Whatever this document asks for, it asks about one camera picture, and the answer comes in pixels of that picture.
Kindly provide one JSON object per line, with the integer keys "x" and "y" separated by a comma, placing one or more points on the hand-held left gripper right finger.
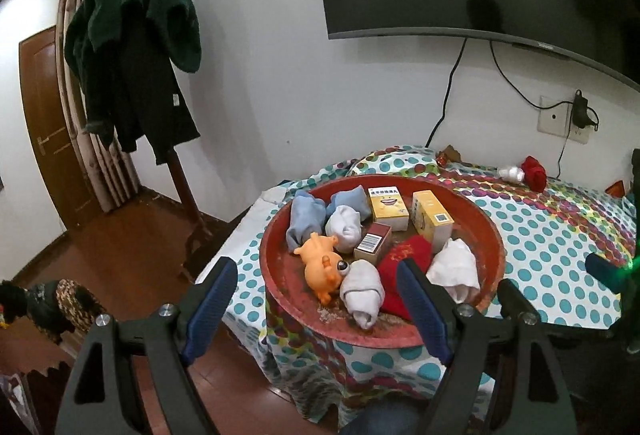
{"x": 425, "y": 310}

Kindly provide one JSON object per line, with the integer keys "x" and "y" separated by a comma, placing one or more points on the narrow yellow box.
{"x": 432, "y": 220}

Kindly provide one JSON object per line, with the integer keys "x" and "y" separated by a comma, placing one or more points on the small brown box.
{"x": 372, "y": 242}

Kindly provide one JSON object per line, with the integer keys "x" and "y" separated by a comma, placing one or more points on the white wall socket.
{"x": 552, "y": 117}

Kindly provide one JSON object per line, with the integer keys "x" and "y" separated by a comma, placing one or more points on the brown wooden door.
{"x": 50, "y": 115}

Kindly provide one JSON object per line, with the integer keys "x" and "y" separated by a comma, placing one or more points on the red packet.
{"x": 615, "y": 189}

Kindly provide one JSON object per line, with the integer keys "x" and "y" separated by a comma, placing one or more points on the wooden coat rack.
{"x": 185, "y": 205}

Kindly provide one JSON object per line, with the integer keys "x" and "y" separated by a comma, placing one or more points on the polka dot tablecloth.
{"x": 540, "y": 225}

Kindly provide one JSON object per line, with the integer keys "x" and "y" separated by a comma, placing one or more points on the person's leg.
{"x": 380, "y": 422}

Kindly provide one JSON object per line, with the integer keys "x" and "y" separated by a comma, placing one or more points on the dark patterned cloth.
{"x": 65, "y": 300}

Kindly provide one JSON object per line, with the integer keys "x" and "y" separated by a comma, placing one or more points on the blue grey sock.
{"x": 352, "y": 199}

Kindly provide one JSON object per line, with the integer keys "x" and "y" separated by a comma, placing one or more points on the dark red sock ball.
{"x": 534, "y": 172}

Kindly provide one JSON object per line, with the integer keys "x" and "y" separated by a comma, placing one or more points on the small red trinket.
{"x": 442, "y": 160}

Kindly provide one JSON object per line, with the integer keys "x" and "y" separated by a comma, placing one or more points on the orange squeaky toy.
{"x": 320, "y": 265}

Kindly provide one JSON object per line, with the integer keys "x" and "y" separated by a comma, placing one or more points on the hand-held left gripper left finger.
{"x": 212, "y": 310}

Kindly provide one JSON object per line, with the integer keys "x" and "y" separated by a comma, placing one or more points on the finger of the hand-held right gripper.
{"x": 602, "y": 267}

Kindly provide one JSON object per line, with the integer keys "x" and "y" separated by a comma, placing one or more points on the red round tray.
{"x": 480, "y": 235}

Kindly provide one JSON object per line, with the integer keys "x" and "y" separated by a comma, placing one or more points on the red cloth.
{"x": 417, "y": 250}

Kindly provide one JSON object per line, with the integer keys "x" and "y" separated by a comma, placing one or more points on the black power adapter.
{"x": 580, "y": 110}

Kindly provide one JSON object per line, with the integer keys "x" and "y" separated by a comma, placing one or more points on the dark green coat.
{"x": 130, "y": 40}

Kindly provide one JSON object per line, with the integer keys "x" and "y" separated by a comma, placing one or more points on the light blue sock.
{"x": 305, "y": 220}

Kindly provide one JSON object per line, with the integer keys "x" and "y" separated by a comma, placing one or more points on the brown paper scrap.
{"x": 454, "y": 152}

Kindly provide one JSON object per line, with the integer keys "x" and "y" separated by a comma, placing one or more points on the small white sock ball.
{"x": 510, "y": 173}

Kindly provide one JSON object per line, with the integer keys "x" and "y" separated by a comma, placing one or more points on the yellow smiling face box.
{"x": 387, "y": 207}

